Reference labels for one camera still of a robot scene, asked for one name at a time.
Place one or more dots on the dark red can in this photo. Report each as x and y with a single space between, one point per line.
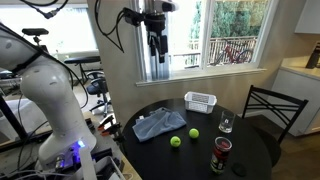
220 155

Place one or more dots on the black metal chair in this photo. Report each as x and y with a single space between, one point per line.
273 110

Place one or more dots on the black office chair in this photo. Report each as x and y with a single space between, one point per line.
98 88

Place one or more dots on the red bicycle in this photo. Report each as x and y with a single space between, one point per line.
233 53

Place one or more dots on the white upper wall cabinet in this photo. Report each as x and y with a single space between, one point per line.
308 16

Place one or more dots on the blue cloth towel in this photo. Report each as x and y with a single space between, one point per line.
159 123

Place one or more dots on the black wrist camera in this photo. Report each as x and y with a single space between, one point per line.
132 16

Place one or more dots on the black bottle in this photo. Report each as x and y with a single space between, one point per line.
313 56

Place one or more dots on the black round can lid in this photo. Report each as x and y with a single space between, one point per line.
239 169

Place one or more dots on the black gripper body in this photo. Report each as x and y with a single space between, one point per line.
155 23

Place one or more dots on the black camera on stand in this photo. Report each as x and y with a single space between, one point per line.
35 31

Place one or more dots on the white kitchen counter cabinet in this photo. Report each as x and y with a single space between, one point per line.
296 96

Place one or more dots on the green tennis ball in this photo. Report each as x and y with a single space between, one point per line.
175 141
216 166
193 133

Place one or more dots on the green tennis ball inside can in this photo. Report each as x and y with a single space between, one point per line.
216 166

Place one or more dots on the white plastic basket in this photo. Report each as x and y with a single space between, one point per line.
200 101

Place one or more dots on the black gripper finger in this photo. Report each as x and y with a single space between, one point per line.
152 45
163 46

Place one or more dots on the clear drinking glass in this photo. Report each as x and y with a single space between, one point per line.
226 121

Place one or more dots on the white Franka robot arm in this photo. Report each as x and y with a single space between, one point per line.
50 93

